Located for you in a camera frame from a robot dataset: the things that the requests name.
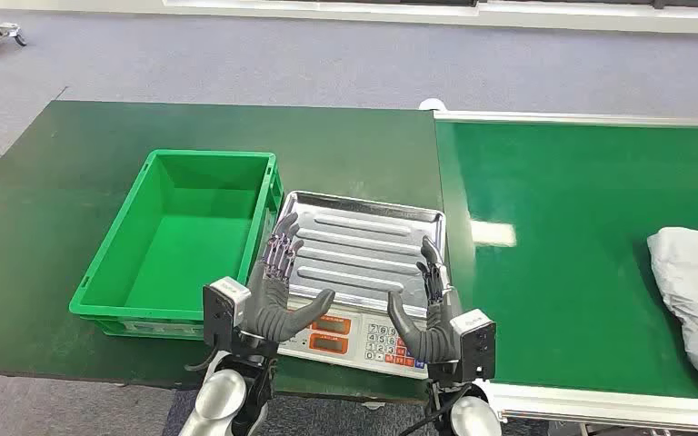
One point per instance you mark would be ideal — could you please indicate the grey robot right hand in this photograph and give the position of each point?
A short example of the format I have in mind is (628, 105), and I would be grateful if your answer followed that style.
(436, 337)

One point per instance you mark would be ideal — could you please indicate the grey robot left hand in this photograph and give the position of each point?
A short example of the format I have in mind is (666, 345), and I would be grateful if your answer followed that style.
(268, 307)

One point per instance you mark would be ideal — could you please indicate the green plastic basket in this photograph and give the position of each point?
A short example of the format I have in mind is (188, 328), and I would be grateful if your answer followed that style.
(186, 240)

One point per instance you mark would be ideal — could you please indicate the white electronic scale steel tray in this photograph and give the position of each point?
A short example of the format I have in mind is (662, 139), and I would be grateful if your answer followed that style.
(361, 253)

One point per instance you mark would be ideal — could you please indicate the green conveyor belt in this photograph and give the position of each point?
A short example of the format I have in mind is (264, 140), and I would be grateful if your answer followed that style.
(566, 240)

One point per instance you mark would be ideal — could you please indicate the white round conveyor end cap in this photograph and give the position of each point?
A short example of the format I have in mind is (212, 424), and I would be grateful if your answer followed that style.
(432, 105)

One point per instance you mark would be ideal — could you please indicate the dark green table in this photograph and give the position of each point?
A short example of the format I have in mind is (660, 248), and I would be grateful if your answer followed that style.
(54, 210)

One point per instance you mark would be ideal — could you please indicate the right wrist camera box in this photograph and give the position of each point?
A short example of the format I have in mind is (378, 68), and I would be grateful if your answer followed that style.
(475, 343)

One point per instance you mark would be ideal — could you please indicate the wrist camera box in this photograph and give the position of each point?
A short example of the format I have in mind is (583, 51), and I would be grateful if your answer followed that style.
(475, 343)
(225, 301)

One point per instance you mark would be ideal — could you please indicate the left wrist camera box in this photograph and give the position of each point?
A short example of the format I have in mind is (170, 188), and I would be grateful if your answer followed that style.
(225, 301)

